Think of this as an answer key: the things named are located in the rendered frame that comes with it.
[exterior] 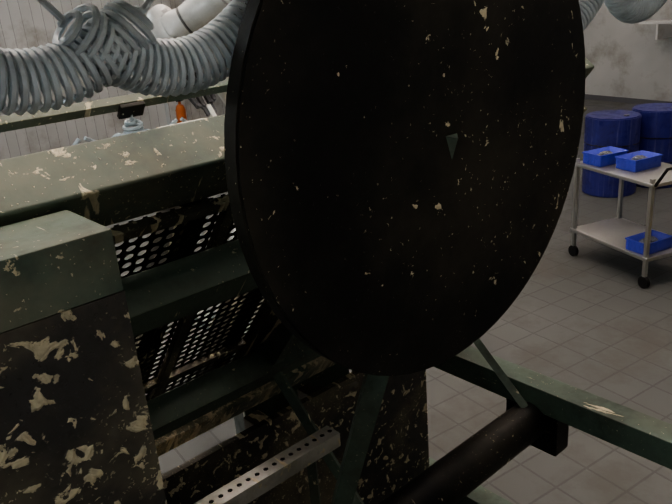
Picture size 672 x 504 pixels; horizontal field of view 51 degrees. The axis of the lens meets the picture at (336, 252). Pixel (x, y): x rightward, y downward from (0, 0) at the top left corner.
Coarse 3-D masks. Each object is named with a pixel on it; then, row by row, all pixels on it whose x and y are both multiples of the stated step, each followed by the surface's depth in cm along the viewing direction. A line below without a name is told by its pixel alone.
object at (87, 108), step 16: (224, 80) 143; (128, 96) 130; (144, 96) 132; (160, 96) 134; (192, 96) 139; (48, 112) 121; (64, 112) 122; (80, 112) 124; (96, 112) 127; (0, 128) 116; (16, 128) 118
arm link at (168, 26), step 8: (152, 8) 237; (160, 8) 236; (168, 8) 238; (176, 8) 236; (152, 16) 236; (160, 16) 235; (168, 16) 235; (176, 16) 234; (160, 24) 235; (168, 24) 234; (176, 24) 234; (184, 24) 234; (152, 32) 237; (160, 32) 235; (168, 32) 235; (176, 32) 235; (184, 32) 236; (192, 32) 238
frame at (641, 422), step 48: (336, 384) 234; (480, 384) 249; (528, 384) 233; (240, 432) 213; (288, 432) 224; (384, 432) 257; (480, 432) 222; (528, 432) 225; (624, 432) 210; (192, 480) 201; (288, 480) 228; (336, 480) 245; (384, 480) 264; (432, 480) 202; (480, 480) 210
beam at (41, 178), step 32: (160, 128) 117; (192, 128) 120; (0, 160) 102; (32, 160) 104; (64, 160) 106; (96, 160) 108; (128, 160) 110; (160, 160) 113; (192, 160) 115; (224, 160) 119; (0, 192) 98; (32, 192) 100; (64, 192) 102; (96, 192) 105; (128, 192) 109; (160, 192) 115; (192, 192) 120; (0, 224) 97
